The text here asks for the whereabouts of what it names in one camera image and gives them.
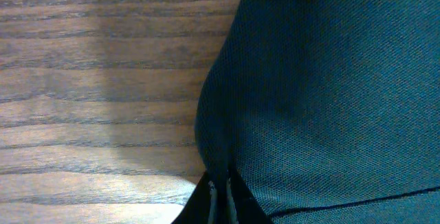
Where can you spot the black t-shirt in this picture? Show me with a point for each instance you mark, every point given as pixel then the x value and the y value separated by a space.
pixel 328 110

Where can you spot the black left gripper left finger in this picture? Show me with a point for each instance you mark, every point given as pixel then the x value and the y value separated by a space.
pixel 201 207

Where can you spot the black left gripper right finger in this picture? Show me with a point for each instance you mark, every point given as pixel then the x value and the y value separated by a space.
pixel 241 206

